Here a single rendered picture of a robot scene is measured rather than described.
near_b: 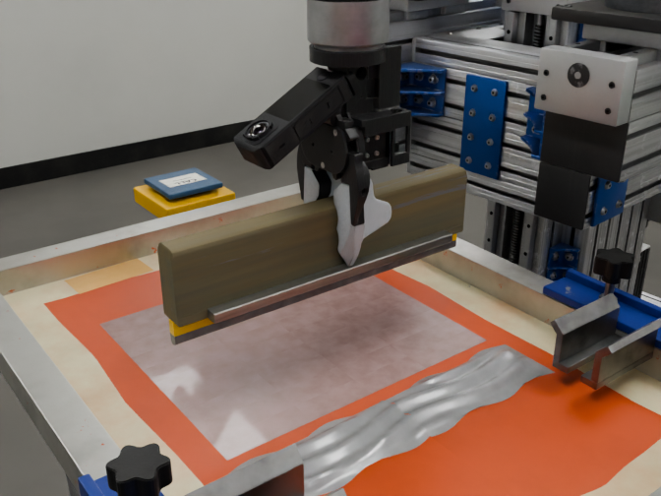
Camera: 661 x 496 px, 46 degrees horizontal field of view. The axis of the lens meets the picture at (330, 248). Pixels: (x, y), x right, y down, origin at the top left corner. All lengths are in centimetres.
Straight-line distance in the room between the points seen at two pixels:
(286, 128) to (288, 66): 429
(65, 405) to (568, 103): 79
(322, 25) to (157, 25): 382
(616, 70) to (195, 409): 71
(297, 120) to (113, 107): 380
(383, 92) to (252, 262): 20
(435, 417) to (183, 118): 400
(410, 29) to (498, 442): 93
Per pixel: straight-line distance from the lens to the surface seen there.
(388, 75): 75
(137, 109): 453
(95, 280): 106
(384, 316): 94
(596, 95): 115
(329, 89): 71
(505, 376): 84
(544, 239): 159
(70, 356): 91
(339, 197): 74
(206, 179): 135
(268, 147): 68
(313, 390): 81
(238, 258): 71
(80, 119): 442
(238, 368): 85
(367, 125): 73
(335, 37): 70
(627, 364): 84
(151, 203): 132
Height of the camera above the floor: 142
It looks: 25 degrees down
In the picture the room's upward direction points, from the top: straight up
